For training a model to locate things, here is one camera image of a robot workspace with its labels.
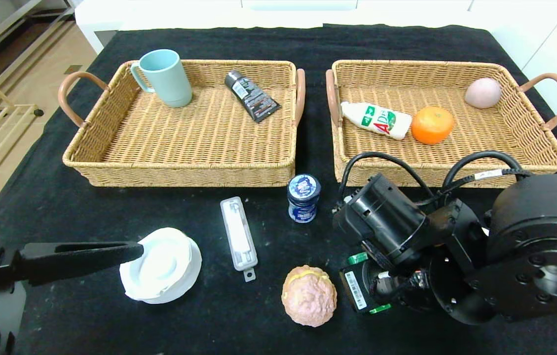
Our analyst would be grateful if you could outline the blue gum jar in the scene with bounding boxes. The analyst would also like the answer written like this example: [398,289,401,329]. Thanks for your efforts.
[287,174,322,223]

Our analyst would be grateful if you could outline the green Doublemint gum pack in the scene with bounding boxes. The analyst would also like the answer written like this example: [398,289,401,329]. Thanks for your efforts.
[347,252,391,315]

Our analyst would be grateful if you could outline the orange fruit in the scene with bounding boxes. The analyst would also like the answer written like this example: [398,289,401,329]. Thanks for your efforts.
[411,106,455,145]

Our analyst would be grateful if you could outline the wicker basket holding mug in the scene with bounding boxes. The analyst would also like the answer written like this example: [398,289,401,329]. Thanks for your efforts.
[59,60,306,188]

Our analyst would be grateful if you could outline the wicker basket holding milk bottle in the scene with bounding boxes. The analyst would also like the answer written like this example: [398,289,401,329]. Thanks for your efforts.
[326,59,557,189]

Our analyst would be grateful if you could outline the white toothbrush case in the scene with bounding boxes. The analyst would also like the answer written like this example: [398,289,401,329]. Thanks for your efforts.
[220,197,259,283]

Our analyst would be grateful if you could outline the teal plastic mug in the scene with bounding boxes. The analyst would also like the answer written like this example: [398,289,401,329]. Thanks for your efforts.
[130,49,194,108]

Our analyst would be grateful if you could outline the brown lumpy bread bun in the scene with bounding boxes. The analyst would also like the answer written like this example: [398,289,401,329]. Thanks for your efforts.
[281,265,338,327]

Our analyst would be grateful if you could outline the black squeeze tube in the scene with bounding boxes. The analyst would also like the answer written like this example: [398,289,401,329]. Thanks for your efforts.
[224,70,280,123]

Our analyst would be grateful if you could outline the white AD milk bottle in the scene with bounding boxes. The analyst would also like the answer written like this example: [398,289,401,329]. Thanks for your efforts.
[341,102,412,141]

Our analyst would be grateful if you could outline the pink egg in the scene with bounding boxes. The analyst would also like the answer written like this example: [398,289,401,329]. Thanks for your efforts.
[464,77,502,109]

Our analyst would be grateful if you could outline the grey metal shelf frame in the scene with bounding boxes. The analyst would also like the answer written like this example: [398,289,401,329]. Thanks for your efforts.
[0,0,79,99]

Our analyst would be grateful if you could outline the black camera cable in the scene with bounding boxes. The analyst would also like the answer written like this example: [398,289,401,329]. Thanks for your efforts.
[338,151,438,210]

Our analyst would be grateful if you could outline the thick black cable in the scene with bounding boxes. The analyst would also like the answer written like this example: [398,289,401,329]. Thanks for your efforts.
[443,150,530,190]

